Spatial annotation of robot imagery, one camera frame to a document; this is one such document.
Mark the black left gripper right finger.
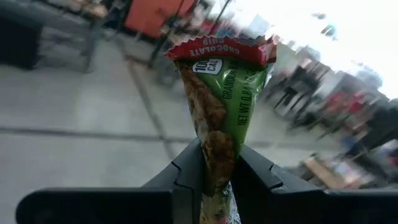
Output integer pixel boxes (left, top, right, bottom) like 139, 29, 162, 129
231, 144, 398, 224

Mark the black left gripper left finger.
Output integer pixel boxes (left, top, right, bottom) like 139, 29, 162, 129
15, 138, 206, 224

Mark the green chocolate chip granola bar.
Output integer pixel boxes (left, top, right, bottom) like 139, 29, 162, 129
164, 34, 278, 224

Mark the orange partition panel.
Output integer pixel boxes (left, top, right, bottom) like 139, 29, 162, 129
124, 0, 197, 39

